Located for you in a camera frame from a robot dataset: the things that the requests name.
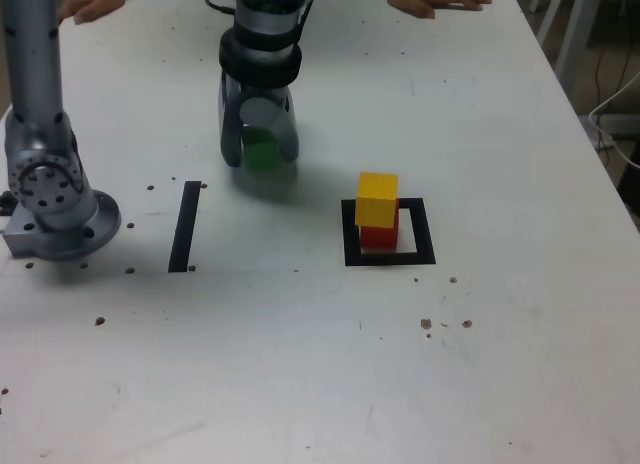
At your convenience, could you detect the white cable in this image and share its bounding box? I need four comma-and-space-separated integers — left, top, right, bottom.
588, 68, 640, 168

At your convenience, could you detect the yellow cube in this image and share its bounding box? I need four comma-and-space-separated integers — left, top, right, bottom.
354, 171, 401, 231

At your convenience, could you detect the black tape square outline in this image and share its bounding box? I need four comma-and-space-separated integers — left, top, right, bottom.
341, 197, 437, 268

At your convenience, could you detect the white furniture frame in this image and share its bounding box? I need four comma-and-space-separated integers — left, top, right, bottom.
528, 0, 604, 88

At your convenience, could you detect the green cube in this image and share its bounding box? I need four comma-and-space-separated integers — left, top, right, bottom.
241, 127, 281, 175

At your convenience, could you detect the black tape strip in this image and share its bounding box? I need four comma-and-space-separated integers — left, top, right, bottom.
167, 180, 202, 274

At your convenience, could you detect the red cube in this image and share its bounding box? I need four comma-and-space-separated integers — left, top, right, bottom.
359, 225, 401, 251

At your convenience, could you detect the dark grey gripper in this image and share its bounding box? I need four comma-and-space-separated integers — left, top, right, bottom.
216, 72, 301, 170

